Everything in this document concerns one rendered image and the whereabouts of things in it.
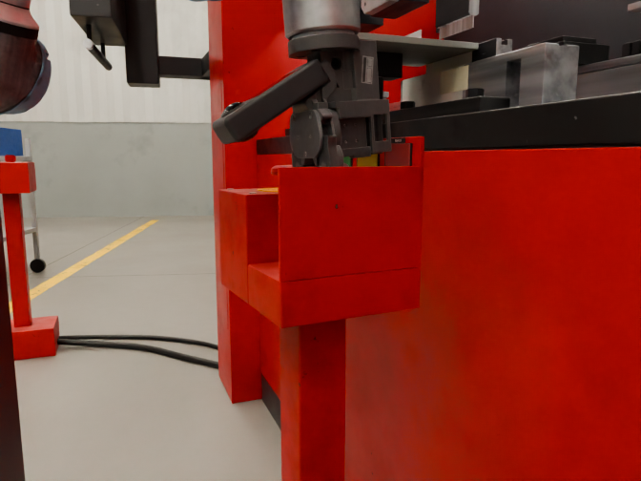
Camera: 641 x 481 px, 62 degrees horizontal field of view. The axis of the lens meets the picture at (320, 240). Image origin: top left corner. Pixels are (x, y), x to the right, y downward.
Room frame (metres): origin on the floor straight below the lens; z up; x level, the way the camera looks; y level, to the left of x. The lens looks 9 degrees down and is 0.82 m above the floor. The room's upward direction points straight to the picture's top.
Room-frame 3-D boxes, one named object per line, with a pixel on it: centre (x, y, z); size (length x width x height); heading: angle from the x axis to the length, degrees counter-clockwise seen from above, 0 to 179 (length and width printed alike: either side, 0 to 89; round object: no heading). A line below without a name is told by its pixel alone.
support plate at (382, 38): (0.93, -0.10, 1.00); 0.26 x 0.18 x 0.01; 111
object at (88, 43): (1.98, 0.79, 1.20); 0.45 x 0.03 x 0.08; 14
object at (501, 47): (0.95, -0.25, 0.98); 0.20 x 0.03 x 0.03; 21
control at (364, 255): (0.61, 0.01, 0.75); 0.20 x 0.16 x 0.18; 26
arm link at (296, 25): (0.56, 0.00, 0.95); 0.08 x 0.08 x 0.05
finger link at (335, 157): (0.53, -0.01, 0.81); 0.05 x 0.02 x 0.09; 26
